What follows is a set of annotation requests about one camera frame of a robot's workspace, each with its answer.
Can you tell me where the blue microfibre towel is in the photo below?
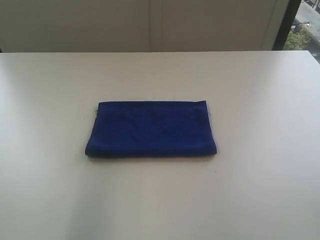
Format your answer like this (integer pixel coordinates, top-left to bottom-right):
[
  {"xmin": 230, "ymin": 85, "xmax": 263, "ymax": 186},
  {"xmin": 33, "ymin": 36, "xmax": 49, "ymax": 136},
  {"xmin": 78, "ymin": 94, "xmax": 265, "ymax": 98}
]
[{"xmin": 85, "ymin": 100, "xmax": 217, "ymax": 158}]

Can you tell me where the dark window frame post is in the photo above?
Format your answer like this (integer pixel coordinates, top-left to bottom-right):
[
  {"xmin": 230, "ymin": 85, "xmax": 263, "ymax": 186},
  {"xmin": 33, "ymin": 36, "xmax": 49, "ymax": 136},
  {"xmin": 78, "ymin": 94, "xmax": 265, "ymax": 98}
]
[{"xmin": 272, "ymin": 0, "xmax": 301, "ymax": 51}]

